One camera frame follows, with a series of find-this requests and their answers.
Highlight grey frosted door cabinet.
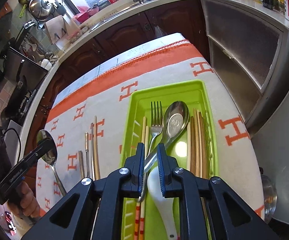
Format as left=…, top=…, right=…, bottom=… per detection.
left=201, top=0, right=289, bottom=133

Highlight plain brown bamboo chopstick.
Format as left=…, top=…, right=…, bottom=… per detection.
left=193, top=108, right=201, bottom=177

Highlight round steel serving spoon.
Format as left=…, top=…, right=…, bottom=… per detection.
left=144, top=101, right=189, bottom=172

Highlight green plastic utensil tray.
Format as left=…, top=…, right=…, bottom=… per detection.
left=121, top=80, right=219, bottom=239

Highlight bamboo chopstick red black band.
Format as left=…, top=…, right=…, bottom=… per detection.
left=93, top=115, right=101, bottom=180

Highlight cream chopstick red striped end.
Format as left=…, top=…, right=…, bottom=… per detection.
left=134, top=116, right=147, bottom=240

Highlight black range hood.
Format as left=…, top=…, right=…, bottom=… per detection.
left=0, top=42, right=48, bottom=129

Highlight small steel spoon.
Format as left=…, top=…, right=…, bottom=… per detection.
left=84, top=132, right=90, bottom=178

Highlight cream red-striped chopstick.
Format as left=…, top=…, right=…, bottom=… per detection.
left=139, top=126, right=149, bottom=240
left=186, top=122, right=191, bottom=171

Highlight white refrigerator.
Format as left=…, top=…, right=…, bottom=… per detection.
left=251, top=91, right=289, bottom=224

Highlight black cable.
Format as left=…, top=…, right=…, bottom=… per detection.
left=2, top=127, right=22, bottom=165

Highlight orange white H-pattern blanket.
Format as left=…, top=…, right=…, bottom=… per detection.
left=35, top=32, right=265, bottom=240

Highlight large steel spoon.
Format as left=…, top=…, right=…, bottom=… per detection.
left=37, top=129, right=67, bottom=196

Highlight wooden lower cabinets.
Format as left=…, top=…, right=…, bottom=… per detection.
left=24, top=0, right=210, bottom=181

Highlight white ceramic soup spoon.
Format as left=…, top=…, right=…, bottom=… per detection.
left=147, top=166, right=177, bottom=239

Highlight wooden cutting board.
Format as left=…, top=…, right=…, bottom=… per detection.
left=44, top=15, right=81, bottom=44

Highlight person's left hand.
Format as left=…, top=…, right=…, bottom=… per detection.
left=7, top=181, right=40, bottom=218

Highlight steel steamer pot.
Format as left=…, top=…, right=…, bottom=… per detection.
left=261, top=175, right=278, bottom=224

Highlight dark brown wooden chopstick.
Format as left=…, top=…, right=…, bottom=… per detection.
left=198, top=112, right=208, bottom=179

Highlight steel fork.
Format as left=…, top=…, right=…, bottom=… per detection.
left=138, top=101, right=163, bottom=203

